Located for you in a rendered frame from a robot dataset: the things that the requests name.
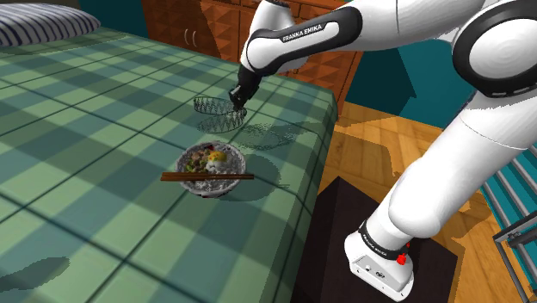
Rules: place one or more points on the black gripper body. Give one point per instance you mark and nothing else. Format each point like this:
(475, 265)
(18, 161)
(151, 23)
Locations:
(245, 86)

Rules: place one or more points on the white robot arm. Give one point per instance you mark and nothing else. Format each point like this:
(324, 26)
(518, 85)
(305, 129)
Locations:
(440, 168)

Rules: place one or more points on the brown wooden cabinet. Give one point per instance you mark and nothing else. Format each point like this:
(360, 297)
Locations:
(218, 29)

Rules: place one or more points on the patterned bowl of food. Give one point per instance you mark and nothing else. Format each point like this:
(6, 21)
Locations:
(209, 189)

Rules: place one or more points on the brown wooden chopstick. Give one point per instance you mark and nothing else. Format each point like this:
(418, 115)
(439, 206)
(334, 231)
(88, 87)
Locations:
(180, 173)
(180, 179)

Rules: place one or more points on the bed with green plaid cover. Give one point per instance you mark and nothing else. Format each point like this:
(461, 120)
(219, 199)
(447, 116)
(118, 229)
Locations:
(84, 126)

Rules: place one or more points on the dark robot stand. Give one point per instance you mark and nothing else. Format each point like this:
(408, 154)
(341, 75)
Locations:
(335, 235)

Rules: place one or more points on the blue white striped pillow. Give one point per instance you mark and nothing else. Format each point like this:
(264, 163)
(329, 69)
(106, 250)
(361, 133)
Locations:
(37, 23)

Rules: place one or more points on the grey metal rack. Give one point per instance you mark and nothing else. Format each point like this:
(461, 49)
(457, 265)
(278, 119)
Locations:
(515, 233)

